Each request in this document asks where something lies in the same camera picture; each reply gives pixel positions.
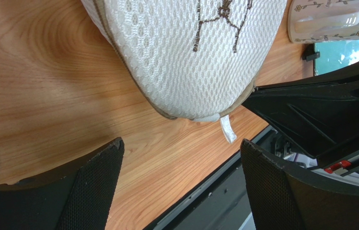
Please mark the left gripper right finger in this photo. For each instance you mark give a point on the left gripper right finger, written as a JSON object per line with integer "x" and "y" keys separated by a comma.
{"x": 285, "y": 196}

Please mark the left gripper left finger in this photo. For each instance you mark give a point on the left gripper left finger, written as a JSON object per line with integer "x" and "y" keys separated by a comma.
{"x": 74, "y": 196}

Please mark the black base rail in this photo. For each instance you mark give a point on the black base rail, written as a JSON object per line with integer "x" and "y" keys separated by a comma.
{"x": 219, "y": 202}

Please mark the white mug with yellow interior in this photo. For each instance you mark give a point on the white mug with yellow interior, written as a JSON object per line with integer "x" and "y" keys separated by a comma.
{"x": 316, "y": 21}

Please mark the beige mesh laundry bag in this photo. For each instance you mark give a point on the beige mesh laundry bag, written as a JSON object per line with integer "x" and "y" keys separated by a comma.
{"x": 191, "y": 59}

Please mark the small black clip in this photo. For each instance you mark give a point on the small black clip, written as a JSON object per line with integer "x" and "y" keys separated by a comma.
{"x": 310, "y": 54}

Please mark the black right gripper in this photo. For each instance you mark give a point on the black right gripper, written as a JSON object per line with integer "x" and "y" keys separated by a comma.
{"x": 320, "y": 115}

